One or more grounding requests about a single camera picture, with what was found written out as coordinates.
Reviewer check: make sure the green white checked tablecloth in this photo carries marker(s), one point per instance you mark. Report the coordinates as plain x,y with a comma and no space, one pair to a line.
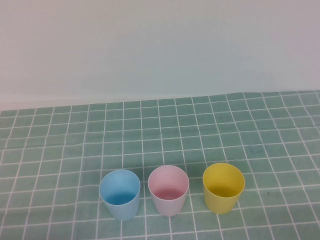
75,150

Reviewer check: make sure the light blue plastic cup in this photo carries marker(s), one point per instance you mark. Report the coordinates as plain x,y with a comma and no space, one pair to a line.
122,210

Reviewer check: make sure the yellow plastic cup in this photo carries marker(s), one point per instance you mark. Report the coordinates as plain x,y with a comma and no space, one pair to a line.
220,205

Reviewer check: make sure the pink plastic cup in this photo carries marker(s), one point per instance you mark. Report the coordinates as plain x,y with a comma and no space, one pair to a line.
168,207

